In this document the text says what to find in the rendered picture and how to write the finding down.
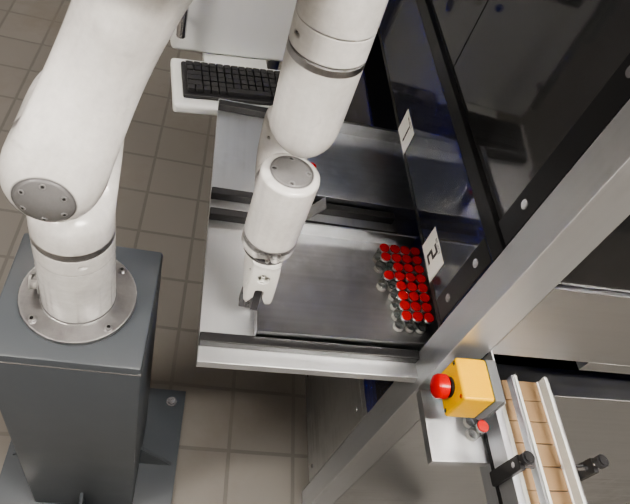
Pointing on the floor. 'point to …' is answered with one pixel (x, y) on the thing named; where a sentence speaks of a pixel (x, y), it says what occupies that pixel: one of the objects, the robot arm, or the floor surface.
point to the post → (512, 282)
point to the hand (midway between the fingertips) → (249, 297)
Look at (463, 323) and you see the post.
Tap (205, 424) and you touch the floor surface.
